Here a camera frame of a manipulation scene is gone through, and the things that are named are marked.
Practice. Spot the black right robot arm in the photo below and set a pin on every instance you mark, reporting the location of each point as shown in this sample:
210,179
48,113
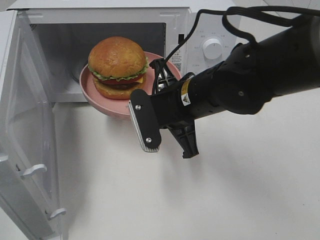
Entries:
252,75

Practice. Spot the white microwave door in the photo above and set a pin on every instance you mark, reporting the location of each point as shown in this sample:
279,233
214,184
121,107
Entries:
29,189

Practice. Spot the white warning label sticker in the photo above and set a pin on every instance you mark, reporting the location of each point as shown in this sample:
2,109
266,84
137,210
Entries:
177,58

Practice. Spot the burger with lettuce and cheese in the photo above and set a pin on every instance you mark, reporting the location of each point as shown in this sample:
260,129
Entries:
118,66

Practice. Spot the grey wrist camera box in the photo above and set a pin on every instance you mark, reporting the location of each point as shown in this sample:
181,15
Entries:
145,121

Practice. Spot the white microwave oven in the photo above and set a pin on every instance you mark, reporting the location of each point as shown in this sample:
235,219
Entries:
66,30

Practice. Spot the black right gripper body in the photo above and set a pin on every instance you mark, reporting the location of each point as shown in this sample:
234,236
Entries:
185,101

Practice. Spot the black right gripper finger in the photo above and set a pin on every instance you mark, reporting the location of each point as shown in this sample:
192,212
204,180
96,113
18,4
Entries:
185,134
163,77

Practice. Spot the upper white microwave knob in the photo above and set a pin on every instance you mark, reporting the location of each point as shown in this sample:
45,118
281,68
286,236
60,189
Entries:
212,48

